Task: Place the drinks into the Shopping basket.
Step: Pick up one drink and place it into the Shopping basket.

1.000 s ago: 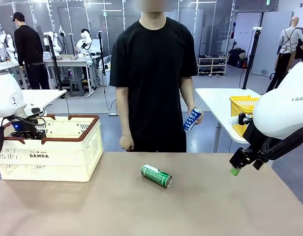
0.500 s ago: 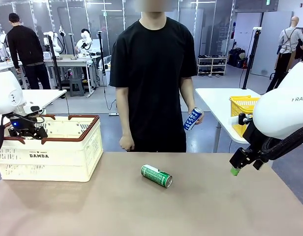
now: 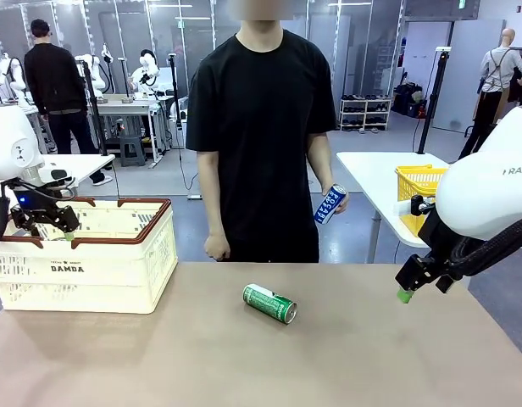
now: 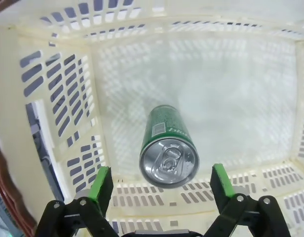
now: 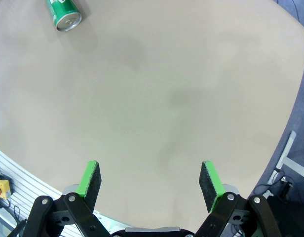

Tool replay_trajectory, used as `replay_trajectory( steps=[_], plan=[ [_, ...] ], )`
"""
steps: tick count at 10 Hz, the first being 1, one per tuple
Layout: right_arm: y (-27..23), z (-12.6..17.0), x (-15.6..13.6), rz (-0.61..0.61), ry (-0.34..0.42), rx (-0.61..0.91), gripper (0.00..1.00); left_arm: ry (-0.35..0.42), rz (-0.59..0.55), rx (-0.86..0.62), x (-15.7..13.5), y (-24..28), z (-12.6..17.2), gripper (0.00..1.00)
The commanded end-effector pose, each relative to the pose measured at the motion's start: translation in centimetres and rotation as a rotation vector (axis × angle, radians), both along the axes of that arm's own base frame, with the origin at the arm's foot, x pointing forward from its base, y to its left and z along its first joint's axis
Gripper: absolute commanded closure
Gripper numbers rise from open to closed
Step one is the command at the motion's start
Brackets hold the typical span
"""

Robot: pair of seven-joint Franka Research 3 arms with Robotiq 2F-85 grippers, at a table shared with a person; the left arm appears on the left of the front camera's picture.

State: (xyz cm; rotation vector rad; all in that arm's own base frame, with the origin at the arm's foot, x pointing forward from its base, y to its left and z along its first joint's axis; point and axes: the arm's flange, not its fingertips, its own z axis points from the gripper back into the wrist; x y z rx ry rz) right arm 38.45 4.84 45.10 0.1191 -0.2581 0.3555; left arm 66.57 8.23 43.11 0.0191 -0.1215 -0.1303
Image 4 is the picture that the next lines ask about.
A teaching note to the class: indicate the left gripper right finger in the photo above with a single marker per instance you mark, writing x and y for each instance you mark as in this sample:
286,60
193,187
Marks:
240,214

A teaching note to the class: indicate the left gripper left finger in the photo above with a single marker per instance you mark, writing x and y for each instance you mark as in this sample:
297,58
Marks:
92,212

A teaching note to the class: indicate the green drink can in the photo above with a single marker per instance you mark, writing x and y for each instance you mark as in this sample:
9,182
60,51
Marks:
166,123

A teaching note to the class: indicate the cream shopping basket brown rim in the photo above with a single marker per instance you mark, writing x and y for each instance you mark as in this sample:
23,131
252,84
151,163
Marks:
216,86

